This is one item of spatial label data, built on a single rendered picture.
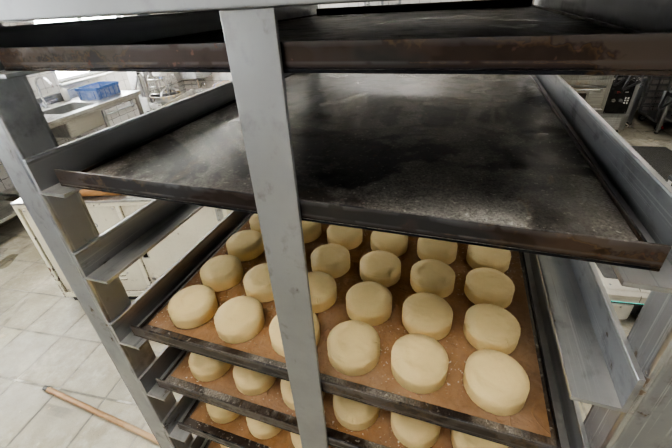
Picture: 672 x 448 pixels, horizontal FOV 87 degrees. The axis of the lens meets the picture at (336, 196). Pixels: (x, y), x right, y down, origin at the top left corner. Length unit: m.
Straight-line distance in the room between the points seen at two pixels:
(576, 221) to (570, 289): 0.11
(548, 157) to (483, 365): 0.18
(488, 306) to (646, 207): 0.19
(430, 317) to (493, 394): 0.08
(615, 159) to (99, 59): 0.34
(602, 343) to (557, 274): 0.07
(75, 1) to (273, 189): 0.14
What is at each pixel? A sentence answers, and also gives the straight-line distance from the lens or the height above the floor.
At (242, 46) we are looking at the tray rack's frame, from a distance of 0.20.
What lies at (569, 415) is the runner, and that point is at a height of 1.50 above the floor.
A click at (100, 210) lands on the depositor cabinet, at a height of 0.77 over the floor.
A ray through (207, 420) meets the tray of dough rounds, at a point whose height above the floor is 1.31.
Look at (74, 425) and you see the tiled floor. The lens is 2.48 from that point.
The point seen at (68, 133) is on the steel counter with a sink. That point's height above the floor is 0.67.
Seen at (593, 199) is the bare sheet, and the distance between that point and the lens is 0.28.
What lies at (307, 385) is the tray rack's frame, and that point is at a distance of 0.35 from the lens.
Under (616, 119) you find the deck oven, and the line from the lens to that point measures 5.81.
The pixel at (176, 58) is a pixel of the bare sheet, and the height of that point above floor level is 1.77.
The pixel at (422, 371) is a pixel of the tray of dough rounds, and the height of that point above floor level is 1.51.
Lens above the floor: 1.79
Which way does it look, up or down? 29 degrees down
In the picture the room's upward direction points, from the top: 3 degrees counter-clockwise
